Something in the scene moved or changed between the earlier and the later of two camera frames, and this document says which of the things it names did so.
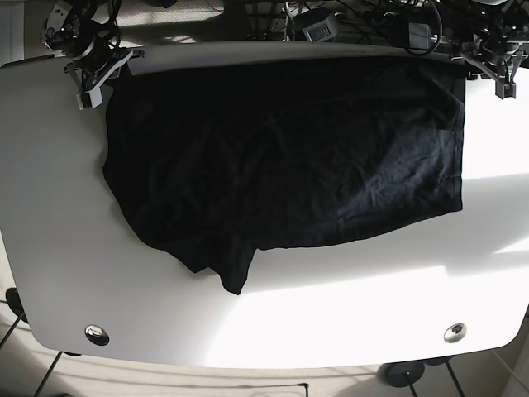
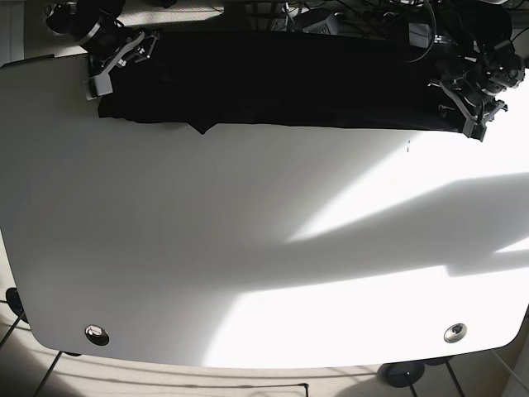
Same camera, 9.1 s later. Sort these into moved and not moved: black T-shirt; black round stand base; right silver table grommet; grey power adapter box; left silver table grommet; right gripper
Moved: right gripper; black T-shirt
Not moved: right silver table grommet; grey power adapter box; left silver table grommet; black round stand base
